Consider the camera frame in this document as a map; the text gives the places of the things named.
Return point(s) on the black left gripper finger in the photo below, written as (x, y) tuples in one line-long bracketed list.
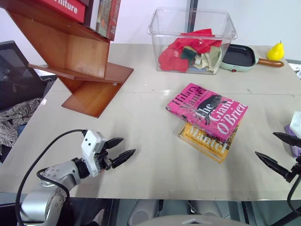
[(122, 158), (114, 142)]

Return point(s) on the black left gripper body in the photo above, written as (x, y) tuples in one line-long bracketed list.
[(105, 162)]

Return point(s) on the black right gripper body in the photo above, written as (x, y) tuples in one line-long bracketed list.
[(295, 170)]

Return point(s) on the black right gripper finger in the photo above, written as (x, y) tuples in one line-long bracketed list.
[(288, 139), (272, 163)]

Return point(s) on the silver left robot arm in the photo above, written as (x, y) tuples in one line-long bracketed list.
[(60, 173)]

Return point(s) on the yellow Mantel book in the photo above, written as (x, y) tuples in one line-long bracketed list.
[(211, 148)]

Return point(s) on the pink Hilary Mantel book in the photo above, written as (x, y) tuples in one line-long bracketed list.
[(207, 110)]

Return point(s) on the brown wooden zigzag bookshelf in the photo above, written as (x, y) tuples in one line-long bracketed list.
[(82, 54)]

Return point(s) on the red book with pale script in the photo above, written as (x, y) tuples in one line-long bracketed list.
[(114, 18)]

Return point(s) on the dark covered book white pages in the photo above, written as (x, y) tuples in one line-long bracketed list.
[(94, 14)]

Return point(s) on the red book white lettering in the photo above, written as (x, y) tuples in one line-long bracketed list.
[(70, 10)]

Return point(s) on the purple tissue pack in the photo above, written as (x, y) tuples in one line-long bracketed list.
[(296, 122)]

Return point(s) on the grey rounded shape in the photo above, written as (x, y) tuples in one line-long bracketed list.
[(207, 207), (143, 212)]

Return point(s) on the white crumpled object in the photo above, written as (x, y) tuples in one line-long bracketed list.
[(297, 70)]

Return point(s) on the yellow pear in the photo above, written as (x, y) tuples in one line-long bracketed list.
[(275, 52)]

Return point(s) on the mint green electric frying pan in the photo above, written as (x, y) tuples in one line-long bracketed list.
[(237, 55)]

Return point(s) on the red cloth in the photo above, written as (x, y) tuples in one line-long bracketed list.
[(204, 40), (172, 58)]

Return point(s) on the beige cloth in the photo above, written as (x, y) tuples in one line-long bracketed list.
[(212, 58)]

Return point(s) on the green sponge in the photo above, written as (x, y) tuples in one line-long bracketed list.
[(188, 53)]

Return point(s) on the black monitor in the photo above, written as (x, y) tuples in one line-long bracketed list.
[(14, 77)]

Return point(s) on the clear plastic storage bin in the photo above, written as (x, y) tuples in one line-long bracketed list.
[(164, 30)]

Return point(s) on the black vertical pole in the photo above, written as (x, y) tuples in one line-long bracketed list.
[(192, 16)]

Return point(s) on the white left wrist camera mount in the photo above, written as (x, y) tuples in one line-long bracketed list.
[(91, 143)]

